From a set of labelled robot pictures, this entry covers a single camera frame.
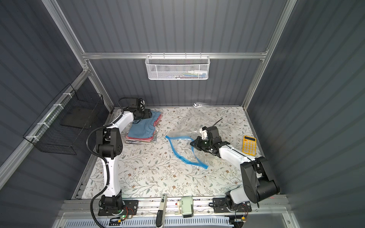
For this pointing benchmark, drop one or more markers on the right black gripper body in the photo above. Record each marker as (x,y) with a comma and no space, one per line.
(203,141)

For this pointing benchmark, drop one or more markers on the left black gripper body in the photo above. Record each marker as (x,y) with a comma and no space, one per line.
(146,114)

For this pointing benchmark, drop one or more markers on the light blue garment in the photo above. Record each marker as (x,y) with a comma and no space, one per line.
(145,128)

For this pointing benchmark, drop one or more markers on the clear vacuum bag blue zipper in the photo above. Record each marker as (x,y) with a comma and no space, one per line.
(184,128)

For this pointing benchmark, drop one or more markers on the maroon garment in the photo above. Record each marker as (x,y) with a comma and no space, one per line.
(155,133)

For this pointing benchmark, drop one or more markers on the black white striped tank top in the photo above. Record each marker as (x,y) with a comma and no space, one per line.
(142,142)

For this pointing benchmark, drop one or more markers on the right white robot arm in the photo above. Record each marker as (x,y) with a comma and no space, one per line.
(258,179)

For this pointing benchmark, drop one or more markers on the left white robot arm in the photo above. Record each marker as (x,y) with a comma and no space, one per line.
(106,143)

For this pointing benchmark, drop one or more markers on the yellow calculator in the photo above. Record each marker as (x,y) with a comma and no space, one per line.
(249,145)

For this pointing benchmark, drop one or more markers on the markers in white basket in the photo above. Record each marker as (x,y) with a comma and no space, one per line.
(192,74)

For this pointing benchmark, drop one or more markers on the pale green box device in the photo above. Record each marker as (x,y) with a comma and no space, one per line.
(186,206)

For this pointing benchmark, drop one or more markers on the black white handheld tool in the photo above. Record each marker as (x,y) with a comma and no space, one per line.
(161,211)

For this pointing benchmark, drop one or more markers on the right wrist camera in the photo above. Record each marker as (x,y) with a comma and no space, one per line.
(204,133)

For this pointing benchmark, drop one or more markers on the white wire mesh basket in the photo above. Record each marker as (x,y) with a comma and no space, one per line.
(159,68)

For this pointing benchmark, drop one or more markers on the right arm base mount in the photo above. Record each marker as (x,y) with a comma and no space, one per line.
(225,205)

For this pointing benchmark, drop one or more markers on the black wire mesh basket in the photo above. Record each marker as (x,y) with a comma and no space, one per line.
(64,128)

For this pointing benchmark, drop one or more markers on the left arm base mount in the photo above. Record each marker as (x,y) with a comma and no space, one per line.
(116,206)

